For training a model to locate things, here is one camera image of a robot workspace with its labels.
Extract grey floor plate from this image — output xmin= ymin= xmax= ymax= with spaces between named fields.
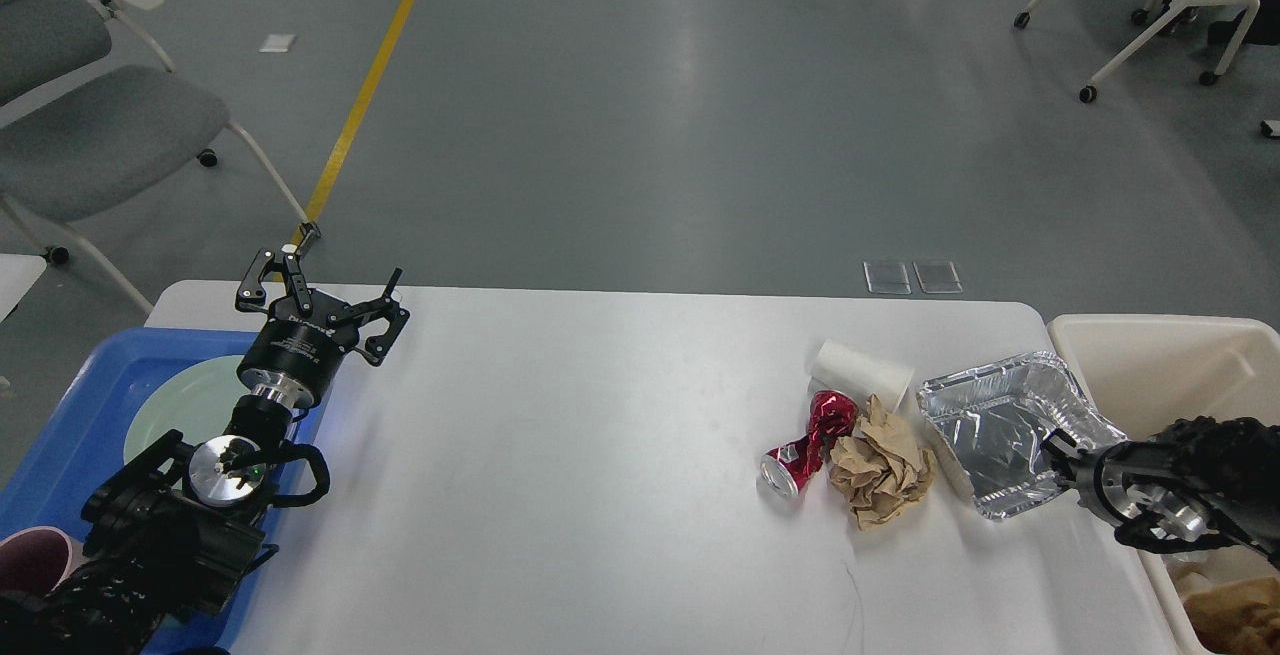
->
xmin=863 ymin=260 xmax=913 ymax=296
xmin=913 ymin=260 xmax=965 ymax=296

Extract light green plate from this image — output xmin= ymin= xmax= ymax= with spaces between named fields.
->
xmin=122 ymin=354 xmax=250 ymax=463

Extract crushed red can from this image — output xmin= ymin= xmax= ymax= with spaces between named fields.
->
xmin=759 ymin=390 xmax=860 ymax=499

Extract brown paper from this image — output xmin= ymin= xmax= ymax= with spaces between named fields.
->
xmin=828 ymin=394 xmax=938 ymax=531

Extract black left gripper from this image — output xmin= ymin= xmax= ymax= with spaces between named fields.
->
xmin=236 ymin=248 xmax=411 ymax=409

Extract pink mug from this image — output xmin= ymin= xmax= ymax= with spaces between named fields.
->
xmin=1 ymin=526 xmax=87 ymax=596

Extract blue plastic tray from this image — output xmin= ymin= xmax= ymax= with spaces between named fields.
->
xmin=3 ymin=328 xmax=315 ymax=654

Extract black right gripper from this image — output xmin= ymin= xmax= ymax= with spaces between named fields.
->
xmin=1041 ymin=430 xmax=1216 ymax=546

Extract aluminium foil tray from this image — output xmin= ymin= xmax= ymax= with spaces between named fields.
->
xmin=915 ymin=351 xmax=1128 ymax=519

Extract grey chair left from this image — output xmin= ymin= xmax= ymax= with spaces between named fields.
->
xmin=1 ymin=0 xmax=321 ymax=310

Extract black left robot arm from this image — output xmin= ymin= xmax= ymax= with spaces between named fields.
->
xmin=3 ymin=246 xmax=410 ymax=654

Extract beige plastic bin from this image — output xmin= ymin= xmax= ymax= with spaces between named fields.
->
xmin=1048 ymin=313 xmax=1279 ymax=654

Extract brown paper bag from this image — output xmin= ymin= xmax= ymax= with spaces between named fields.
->
xmin=1174 ymin=572 xmax=1279 ymax=654

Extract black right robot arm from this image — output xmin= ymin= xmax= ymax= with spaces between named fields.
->
xmin=1042 ymin=414 xmax=1279 ymax=568

